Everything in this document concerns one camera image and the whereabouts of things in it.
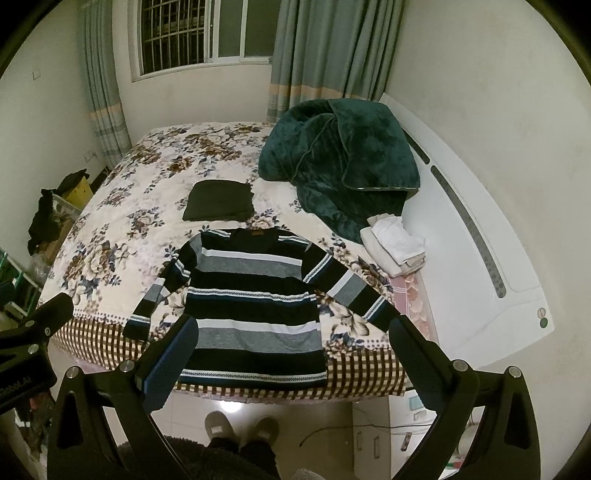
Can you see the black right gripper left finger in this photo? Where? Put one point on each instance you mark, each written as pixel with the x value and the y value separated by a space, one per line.
pixel 81 444

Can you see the barred window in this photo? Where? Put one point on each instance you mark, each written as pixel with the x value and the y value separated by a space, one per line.
pixel 167 36

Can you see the white folded clothes stack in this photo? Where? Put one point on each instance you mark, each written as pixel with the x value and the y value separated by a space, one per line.
pixel 393 249

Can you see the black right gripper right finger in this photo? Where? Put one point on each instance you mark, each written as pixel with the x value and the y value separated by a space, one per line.
pixel 506 444

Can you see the white bed headboard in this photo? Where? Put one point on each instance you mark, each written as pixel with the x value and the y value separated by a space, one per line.
pixel 485 296

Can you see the dark green plush blanket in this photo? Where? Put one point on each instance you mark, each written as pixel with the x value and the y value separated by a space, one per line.
pixel 348 159

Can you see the grey-green right curtain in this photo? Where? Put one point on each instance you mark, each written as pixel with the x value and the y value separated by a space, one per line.
pixel 331 50

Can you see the grey-green curtain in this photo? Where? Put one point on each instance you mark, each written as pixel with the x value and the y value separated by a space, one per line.
pixel 331 50
pixel 99 78

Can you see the black clothing pile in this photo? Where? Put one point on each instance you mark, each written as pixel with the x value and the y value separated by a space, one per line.
pixel 44 227

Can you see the floral bed cover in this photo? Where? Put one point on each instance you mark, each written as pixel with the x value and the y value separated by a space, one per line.
pixel 133 226

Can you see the right grey slipper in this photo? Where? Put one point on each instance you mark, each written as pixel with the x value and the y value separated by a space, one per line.
pixel 266 429

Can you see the yellow box with black cloth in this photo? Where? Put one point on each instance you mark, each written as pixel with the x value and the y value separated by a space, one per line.
pixel 75 189

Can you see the dark olive folded garment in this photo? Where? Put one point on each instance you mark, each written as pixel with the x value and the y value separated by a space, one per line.
pixel 224 200

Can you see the striped knit sweater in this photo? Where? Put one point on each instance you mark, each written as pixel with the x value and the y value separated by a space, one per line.
pixel 254 297

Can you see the grey-green left curtain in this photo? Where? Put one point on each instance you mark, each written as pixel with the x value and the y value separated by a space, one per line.
pixel 99 78

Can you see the white bedside cabinet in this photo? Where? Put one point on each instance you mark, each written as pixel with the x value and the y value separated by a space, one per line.
pixel 386 433

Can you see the pink mattress side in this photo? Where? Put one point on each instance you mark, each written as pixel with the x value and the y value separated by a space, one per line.
pixel 411 298

